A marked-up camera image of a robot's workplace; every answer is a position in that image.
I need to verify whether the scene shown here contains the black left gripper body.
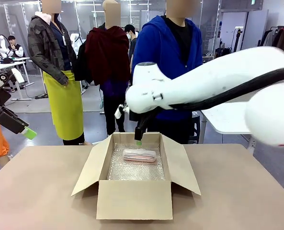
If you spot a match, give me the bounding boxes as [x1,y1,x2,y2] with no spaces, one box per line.
[0,104,30,135]

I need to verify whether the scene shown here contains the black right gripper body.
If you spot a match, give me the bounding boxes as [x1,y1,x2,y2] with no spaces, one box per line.
[136,112,154,132]

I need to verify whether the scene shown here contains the pink glasses case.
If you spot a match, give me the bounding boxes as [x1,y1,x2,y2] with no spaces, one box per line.
[122,148,157,164]

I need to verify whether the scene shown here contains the black shoulder bag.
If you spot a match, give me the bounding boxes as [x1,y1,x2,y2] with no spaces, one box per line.
[74,40,93,84]

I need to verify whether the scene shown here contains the clear bubble wrap sheet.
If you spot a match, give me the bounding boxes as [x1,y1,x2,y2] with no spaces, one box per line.
[107,142,166,182]

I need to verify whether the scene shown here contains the mannequin with dark clothes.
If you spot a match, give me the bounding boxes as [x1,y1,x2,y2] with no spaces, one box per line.
[74,0,131,136]

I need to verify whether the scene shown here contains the black chair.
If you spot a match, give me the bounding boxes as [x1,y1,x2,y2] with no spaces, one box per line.
[188,110,201,144]

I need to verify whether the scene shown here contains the white background desk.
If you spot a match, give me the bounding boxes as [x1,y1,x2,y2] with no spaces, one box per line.
[0,57,35,101]

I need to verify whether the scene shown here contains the open brown cardboard box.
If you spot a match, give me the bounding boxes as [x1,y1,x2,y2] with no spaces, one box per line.
[71,131,202,220]

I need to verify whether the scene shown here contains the seated background person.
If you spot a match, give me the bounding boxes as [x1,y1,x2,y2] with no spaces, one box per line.
[6,35,25,58]

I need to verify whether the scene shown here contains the person in blue hoodie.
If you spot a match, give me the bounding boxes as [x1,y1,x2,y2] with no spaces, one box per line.
[131,0,204,145]

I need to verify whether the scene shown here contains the dark red cloth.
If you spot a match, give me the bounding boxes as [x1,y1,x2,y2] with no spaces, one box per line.
[84,25,131,86]

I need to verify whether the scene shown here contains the mannequin in plaid jacket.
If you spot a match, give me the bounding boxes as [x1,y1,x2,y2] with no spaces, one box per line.
[27,0,85,146]

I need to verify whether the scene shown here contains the background person with mask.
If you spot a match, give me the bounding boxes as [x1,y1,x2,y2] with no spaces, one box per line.
[124,23,139,69]

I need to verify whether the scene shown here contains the white side table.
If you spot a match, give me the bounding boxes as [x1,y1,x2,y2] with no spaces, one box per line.
[200,108,256,150]

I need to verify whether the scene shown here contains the dark suitcase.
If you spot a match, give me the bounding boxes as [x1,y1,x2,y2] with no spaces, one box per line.
[215,47,231,58]

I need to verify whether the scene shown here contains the black tripod stand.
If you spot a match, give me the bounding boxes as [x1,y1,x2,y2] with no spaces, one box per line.
[234,27,243,53]

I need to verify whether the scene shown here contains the clothes rack with garments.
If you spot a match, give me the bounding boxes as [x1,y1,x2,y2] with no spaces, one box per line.
[258,25,284,66]

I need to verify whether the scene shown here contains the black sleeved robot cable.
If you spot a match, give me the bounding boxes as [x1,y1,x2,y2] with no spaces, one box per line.
[169,67,284,111]

